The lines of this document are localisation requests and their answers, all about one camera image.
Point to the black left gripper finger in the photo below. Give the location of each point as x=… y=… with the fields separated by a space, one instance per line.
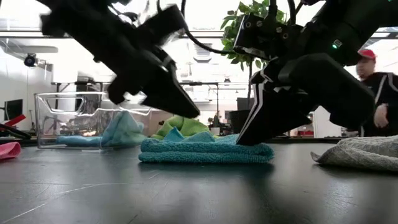
x=174 y=96

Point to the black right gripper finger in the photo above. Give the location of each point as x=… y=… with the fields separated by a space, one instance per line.
x=256 y=87
x=273 y=118

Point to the green microfiber towel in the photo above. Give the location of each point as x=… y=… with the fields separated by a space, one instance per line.
x=186 y=126

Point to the cyan microfiber towel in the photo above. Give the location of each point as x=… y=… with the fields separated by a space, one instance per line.
x=202 y=152

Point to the light blue microfiber towel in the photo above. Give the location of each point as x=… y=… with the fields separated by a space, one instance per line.
x=121 y=130

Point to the grey waffle microfiber towel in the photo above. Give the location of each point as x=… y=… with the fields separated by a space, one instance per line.
x=360 y=152

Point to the clear plastic bin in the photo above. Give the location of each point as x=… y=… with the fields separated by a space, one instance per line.
x=56 y=124

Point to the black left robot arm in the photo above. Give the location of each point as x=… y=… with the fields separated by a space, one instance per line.
x=68 y=21

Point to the pink microfiber towel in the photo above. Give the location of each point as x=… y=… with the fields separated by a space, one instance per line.
x=9 y=150

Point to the person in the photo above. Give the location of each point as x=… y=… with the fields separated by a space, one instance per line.
x=382 y=90

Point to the person's hand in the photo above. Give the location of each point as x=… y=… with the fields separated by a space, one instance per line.
x=381 y=116

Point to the green potted plant black pot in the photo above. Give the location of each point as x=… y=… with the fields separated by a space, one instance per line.
x=230 y=29

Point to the black ceiling spotlight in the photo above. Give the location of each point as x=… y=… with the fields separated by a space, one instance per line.
x=30 y=60

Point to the black monitor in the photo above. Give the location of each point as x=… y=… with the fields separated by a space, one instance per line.
x=14 y=109

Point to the red angled bar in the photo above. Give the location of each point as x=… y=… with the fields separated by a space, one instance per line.
x=17 y=120

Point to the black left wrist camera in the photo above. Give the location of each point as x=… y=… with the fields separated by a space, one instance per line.
x=163 y=25

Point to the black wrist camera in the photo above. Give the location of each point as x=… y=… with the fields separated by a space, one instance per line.
x=267 y=35
x=163 y=25

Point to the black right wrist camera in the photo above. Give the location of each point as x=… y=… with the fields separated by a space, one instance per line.
x=267 y=35

